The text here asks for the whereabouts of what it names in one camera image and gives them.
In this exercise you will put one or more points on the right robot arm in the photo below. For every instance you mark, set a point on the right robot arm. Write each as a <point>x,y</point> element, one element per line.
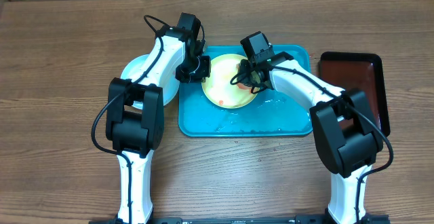
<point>347,139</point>

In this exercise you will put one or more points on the light blue plate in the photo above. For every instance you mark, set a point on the light blue plate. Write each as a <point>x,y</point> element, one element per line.
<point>160,75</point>

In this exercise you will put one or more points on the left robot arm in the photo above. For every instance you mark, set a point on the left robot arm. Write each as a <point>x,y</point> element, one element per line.
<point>134,111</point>

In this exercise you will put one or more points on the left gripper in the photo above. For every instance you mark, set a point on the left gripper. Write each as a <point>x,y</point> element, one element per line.
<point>205,71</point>

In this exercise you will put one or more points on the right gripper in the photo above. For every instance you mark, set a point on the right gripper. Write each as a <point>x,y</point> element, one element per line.
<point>244,77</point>

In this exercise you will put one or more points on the red green scrub sponge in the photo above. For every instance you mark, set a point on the red green scrub sponge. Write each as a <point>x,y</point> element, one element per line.
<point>242,85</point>

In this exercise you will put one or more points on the yellow-green plate top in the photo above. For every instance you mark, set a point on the yellow-green plate top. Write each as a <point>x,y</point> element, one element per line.
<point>218,89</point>

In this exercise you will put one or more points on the dark brown black tray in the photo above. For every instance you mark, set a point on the dark brown black tray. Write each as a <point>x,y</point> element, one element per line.
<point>362,71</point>

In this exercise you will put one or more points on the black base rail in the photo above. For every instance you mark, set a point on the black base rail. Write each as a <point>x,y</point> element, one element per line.
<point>298,219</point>

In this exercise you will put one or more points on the teal plastic tray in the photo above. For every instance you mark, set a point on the teal plastic tray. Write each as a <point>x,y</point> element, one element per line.
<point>271,113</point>

